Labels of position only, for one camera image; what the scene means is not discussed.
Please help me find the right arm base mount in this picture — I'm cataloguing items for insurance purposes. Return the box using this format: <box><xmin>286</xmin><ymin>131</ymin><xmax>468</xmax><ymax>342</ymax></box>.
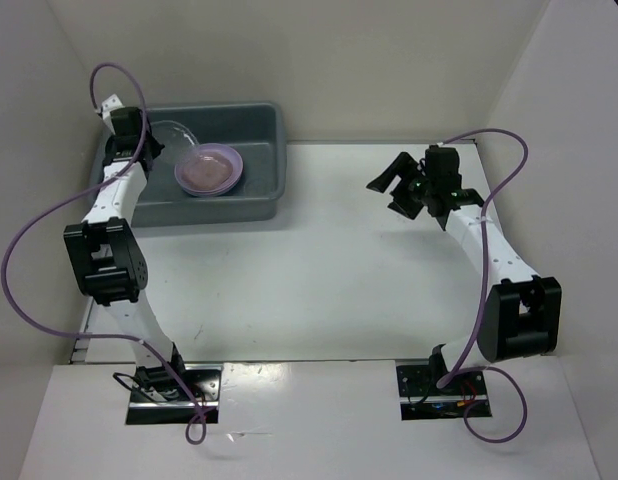
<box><xmin>395</xmin><ymin>359</ymin><xmax>492</xmax><ymax>421</ymax></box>

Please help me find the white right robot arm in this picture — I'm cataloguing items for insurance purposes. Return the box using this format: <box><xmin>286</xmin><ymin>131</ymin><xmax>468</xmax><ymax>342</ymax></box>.
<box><xmin>367</xmin><ymin>145</ymin><xmax>562</xmax><ymax>393</ymax></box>

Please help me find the clear bowl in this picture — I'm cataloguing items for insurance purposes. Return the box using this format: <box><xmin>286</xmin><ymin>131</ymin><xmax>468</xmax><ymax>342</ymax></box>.
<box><xmin>152</xmin><ymin>120</ymin><xmax>199</xmax><ymax>166</ymax></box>

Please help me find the brown translucent square plate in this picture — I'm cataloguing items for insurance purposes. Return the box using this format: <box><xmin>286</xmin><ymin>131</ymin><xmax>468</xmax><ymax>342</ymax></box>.
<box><xmin>180</xmin><ymin>152</ymin><xmax>234</xmax><ymax>191</ymax></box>

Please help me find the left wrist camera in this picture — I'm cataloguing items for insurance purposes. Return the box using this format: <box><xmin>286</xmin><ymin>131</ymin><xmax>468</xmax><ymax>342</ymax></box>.
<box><xmin>96</xmin><ymin>94</ymin><xmax>124</xmax><ymax>121</ymax></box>

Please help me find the purple plastic plate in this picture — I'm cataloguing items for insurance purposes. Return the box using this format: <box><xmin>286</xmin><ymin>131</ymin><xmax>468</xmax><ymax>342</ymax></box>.
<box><xmin>174</xmin><ymin>143</ymin><xmax>244</xmax><ymax>197</ymax></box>

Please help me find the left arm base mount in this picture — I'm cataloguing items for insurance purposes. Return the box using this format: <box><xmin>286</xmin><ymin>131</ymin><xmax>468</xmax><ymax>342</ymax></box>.
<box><xmin>112</xmin><ymin>363</ymin><xmax>223</xmax><ymax>425</ymax></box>

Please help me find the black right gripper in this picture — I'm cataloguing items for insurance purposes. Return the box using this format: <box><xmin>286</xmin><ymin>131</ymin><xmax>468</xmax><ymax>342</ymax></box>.
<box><xmin>367</xmin><ymin>151</ymin><xmax>436</xmax><ymax>219</ymax></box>

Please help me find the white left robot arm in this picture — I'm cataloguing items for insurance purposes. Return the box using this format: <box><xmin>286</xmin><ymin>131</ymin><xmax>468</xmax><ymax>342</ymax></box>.
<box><xmin>63</xmin><ymin>95</ymin><xmax>189</xmax><ymax>400</ymax></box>

